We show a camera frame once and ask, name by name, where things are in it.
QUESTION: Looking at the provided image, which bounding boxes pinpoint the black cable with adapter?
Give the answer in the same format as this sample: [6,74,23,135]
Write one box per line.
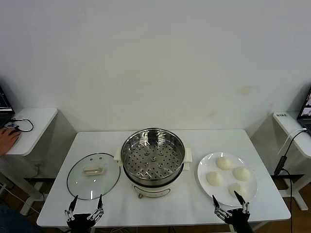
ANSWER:
[274,130,311,219]

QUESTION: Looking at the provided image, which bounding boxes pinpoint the bare person hand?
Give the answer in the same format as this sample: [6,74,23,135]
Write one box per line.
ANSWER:
[0,128,20,156]

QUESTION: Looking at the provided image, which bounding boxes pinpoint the black open laptop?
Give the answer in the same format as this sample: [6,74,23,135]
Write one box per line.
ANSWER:
[296,87,311,134]
[0,84,16,128]

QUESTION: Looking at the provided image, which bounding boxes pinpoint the cream electric cooker base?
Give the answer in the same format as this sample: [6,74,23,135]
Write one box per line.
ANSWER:
[114,147,193,199]

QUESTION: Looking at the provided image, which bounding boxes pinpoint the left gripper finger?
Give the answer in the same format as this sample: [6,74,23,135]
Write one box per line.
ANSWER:
[87,194,105,221]
[64,195,79,222]

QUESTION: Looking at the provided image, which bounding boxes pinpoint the dark blue trousers leg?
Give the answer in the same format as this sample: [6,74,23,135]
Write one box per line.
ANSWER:
[0,203,37,233]

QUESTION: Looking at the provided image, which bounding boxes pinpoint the perforated steel steamer basket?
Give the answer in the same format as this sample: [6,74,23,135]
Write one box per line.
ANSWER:
[121,128,186,183]

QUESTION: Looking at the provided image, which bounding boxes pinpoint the white round plate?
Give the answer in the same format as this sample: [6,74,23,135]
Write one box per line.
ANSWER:
[197,152,259,207]

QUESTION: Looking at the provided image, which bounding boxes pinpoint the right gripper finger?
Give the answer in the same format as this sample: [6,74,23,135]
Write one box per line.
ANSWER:
[212,195,230,220]
[234,191,251,214]

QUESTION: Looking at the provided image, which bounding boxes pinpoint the black flat floor bar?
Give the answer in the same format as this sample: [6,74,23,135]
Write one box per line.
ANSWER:
[24,177,57,182]
[271,173,305,181]

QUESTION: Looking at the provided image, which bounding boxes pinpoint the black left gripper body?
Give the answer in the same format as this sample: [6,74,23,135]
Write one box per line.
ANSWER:
[67,213,96,233]

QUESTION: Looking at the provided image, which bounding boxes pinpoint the white steamed baozi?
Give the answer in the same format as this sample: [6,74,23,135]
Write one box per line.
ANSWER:
[228,183,248,199]
[217,157,233,170]
[232,167,251,181]
[206,171,224,187]

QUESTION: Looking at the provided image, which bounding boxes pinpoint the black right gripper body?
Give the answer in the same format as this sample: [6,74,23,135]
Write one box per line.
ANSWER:
[225,209,252,233]

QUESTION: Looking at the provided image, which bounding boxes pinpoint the white cable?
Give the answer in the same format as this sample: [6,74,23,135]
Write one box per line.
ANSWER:
[278,128,307,154]

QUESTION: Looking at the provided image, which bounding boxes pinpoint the thin black looped cable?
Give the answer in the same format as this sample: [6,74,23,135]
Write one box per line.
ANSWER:
[11,118,34,133]

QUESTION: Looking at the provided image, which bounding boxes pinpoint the glass lid with cream handle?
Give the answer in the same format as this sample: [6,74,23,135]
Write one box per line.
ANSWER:
[67,152,121,200]

